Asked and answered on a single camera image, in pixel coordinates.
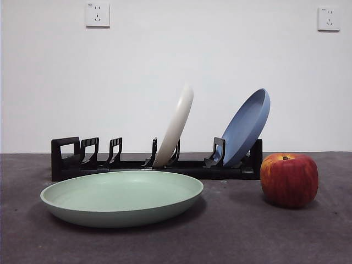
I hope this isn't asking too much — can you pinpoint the white plate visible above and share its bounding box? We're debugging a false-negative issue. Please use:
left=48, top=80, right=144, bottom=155
left=152, top=84, right=194, bottom=168

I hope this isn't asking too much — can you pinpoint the red apple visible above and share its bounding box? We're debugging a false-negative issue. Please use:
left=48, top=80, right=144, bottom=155
left=260, top=153, right=320, bottom=208

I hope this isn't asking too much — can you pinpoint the black plate rack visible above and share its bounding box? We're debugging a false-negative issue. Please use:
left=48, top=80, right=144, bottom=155
left=51, top=136, right=263, bottom=182

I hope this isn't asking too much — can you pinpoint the white wall socket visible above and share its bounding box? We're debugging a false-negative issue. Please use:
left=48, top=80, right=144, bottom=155
left=85, top=2, right=111, bottom=28
left=317, top=6, right=341, bottom=32

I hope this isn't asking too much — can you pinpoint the green plate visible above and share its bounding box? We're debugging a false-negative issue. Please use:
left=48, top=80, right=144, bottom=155
left=40, top=169, right=205, bottom=228

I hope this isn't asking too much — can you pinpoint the blue plate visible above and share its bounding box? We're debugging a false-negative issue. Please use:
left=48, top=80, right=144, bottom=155
left=215, top=87, right=271, bottom=167

